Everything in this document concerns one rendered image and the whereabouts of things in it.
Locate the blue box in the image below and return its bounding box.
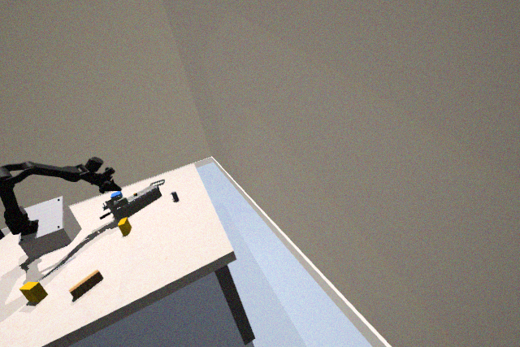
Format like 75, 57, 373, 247
110, 191, 123, 199

